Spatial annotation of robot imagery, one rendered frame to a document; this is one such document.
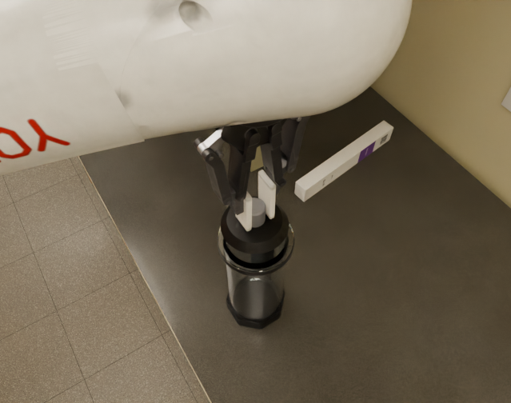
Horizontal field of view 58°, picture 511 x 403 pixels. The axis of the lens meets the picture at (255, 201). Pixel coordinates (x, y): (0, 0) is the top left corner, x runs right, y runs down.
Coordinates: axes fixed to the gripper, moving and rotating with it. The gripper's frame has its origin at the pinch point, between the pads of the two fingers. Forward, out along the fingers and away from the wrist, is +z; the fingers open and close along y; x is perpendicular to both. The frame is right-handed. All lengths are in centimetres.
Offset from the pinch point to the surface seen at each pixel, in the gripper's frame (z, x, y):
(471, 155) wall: 30, -3, -58
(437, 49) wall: 13, -20, -58
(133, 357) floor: 125, -40, 28
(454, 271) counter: 30.7, 15.0, -34.6
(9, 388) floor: 125, -53, 69
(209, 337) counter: 30.8, 1.3, 10.0
